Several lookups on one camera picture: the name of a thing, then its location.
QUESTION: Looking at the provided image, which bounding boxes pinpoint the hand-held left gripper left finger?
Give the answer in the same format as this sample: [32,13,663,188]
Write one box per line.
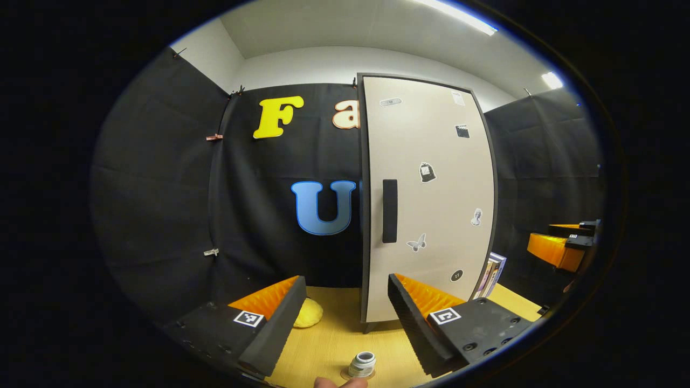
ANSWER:
[162,275,308,378]

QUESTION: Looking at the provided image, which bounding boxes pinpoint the black backdrop cloth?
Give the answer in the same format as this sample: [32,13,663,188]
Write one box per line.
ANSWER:
[89,47,605,325]

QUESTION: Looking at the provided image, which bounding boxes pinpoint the yellow round soft object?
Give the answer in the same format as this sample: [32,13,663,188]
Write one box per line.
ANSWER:
[293,297,325,329]

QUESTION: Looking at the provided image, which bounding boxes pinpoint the beige and purple book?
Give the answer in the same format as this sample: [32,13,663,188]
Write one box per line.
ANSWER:
[473,256,500,299]

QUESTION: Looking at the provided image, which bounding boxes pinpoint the black door handle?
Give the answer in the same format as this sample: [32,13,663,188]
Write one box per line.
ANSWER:
[382,179,399,244]

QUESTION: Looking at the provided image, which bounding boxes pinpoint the long ceiling light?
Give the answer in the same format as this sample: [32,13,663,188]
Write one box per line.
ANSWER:
[415,0,498,37]

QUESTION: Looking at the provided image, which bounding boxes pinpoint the dark grey cabinet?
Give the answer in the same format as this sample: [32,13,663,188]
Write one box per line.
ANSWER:
[357,73,500,335]

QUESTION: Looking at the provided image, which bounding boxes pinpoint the white plastic bottle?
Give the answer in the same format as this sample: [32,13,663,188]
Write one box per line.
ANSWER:
[348,351,377,378]

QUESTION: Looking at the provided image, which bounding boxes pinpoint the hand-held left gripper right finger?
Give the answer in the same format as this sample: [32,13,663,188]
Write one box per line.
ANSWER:
[387,273,540,378]

